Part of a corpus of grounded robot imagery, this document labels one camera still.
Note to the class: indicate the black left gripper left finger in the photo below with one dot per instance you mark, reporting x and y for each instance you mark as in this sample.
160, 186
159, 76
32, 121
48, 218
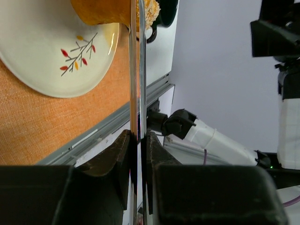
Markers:
95, 193

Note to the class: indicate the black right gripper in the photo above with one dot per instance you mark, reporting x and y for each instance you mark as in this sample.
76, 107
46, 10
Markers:
276, 33

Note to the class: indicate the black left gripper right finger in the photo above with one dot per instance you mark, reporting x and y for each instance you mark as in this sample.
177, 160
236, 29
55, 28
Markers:
209, 194

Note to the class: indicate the silver metal tongs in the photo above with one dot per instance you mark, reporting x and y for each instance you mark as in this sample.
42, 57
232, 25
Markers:
138, 107

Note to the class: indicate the large sugared orange bread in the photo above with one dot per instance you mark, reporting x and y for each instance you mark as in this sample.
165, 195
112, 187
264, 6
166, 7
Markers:
94, 12

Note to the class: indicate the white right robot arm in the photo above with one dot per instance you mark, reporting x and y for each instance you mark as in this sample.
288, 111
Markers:
284, 165

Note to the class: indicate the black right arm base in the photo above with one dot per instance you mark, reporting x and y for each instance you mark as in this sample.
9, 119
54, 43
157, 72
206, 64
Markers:
155, 119

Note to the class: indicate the orange cloth placemat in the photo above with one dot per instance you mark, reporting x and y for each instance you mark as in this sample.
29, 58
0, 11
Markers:
32, 126

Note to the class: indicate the dark green mug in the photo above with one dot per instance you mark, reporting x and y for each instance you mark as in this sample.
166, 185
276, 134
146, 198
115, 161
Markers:
166, 16

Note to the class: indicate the cream ceramic plate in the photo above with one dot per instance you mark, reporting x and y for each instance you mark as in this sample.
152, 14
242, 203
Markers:
47, 47

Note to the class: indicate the aluminium table frame rail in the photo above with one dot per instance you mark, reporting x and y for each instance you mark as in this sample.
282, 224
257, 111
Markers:
76, 148

